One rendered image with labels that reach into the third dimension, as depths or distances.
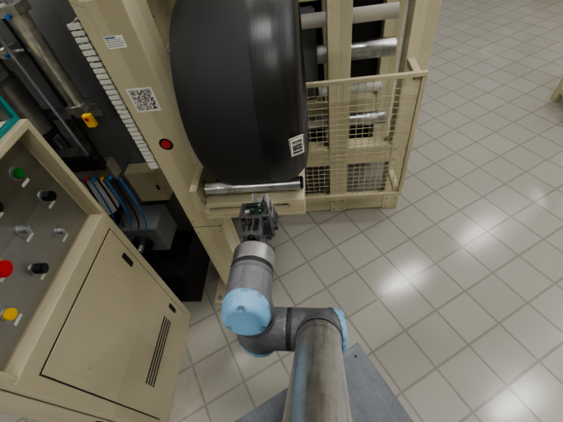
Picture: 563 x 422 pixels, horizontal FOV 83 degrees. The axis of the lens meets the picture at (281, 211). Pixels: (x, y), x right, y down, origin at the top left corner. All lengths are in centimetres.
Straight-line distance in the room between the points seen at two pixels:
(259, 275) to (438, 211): 176
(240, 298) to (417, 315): 136
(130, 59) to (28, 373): 84
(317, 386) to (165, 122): 86
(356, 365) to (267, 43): 91
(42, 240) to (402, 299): 158
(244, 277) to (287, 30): 53
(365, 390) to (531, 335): 110
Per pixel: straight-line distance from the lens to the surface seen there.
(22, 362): 109
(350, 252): 198
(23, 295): 111
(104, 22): 99
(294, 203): 109
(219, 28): 80
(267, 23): 79
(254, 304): 59
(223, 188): 111
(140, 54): 99
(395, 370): 174
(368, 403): 108
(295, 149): 82
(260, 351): 75
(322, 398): 44
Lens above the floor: 166
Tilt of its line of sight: 49 degrees down
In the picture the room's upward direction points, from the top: 11 degrees counter-clockwise
